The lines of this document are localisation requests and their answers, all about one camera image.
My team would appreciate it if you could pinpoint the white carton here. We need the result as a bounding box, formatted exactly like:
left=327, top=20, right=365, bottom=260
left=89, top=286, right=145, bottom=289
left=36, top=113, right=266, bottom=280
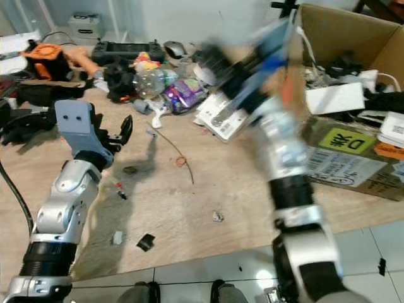
left=306, top=81, right=368, bottom=116

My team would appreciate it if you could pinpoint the grey plastic cylinder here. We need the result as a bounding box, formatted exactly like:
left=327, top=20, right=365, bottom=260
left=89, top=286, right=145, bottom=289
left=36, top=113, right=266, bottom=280
left=133, top=98, right=153, bottom=115

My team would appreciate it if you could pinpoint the orange and black device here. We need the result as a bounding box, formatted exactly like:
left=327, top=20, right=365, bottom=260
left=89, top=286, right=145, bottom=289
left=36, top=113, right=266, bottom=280
left=20, top=40, right=68, bottom=81

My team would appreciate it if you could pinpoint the white plastic piece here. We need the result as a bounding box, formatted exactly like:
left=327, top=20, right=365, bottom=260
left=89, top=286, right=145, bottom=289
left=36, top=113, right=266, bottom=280
left=150, top=103, right=169, bottom=131

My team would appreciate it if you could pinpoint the black metal stand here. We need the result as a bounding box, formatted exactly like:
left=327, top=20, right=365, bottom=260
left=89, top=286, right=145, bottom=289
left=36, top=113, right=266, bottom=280
left=270, top=0, right=302, bottom=18

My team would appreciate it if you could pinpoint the black robot foot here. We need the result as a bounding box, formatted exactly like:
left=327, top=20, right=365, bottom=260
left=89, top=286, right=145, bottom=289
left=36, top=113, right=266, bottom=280
left=119, top=280, right=163, bottom=303
left=211, top=280, right=245, bottom=303

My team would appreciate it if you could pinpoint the thin black wire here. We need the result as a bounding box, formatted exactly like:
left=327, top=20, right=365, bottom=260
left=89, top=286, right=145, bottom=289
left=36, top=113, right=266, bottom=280
left=150, top=128, right=196, bottom=186

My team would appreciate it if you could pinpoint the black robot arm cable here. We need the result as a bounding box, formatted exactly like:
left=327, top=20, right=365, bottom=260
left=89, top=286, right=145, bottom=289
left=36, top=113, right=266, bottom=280
left=0, top=159, right=37, bottom=235

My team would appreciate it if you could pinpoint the clear crushed plastic bottle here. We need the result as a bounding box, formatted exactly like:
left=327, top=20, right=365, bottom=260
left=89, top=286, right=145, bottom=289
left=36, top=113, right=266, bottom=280
left=133, top=66, right=179, bottom=100

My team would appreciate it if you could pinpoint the small black scrap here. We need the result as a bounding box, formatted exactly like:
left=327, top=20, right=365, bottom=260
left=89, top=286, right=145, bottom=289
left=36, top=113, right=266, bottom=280
left=137, top=233, right=157, bottom=252

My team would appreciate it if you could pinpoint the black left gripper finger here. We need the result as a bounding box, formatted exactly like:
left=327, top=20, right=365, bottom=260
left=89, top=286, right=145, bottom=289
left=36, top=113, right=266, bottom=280
left=117, top=116, right=134, bottom=150

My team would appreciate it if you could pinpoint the black robot right foot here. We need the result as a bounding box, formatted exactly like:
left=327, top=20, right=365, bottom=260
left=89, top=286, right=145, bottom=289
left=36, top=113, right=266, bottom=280
left=211, top=280, right=245, bottom=303

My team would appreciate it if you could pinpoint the black robot left foot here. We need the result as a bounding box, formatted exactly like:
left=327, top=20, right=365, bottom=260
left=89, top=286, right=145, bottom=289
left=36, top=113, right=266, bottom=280
left=119, top=280, right=163, bottom=303

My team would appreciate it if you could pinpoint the purple snack bag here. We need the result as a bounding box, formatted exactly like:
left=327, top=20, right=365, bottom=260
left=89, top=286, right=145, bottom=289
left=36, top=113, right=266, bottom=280
left=162, top=78, right=210, bottom=116

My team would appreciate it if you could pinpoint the large brown cardboard box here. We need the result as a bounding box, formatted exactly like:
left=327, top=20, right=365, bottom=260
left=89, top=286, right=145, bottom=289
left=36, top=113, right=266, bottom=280
left=287, top=3, right=404, bottom=203

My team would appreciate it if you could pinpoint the black handheld controller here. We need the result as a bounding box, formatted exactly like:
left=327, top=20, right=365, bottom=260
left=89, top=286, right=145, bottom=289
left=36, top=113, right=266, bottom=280
left=92, top=40, right=163, bottom=65

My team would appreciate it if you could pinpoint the grey equipment case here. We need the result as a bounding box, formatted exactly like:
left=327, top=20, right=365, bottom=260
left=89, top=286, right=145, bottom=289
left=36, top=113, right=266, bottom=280
left=68, top=13, right=102, bottom=40

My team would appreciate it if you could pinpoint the white flat product box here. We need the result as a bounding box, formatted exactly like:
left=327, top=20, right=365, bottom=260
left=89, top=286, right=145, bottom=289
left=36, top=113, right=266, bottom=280
left=193, top=88, right=254, bottom=144

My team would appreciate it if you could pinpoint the black tool pile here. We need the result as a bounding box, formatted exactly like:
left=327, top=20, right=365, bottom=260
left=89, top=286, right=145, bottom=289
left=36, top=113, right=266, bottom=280
left=0, top=79, right=95, bottom=147

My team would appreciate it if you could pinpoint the grey computer mouse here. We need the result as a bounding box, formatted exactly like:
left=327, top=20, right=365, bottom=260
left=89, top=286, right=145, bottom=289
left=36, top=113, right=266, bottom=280
left=162, top=40, right=188, bottom=60

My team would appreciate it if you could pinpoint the small red and black pen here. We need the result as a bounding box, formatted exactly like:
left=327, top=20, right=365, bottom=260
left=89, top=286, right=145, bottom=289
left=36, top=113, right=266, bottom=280
left=114, top=181, right=129, bottom=201

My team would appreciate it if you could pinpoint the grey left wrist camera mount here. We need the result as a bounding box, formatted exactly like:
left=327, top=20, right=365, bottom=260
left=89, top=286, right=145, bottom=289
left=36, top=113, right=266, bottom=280
left=55, top=100, right=103, bottom=157

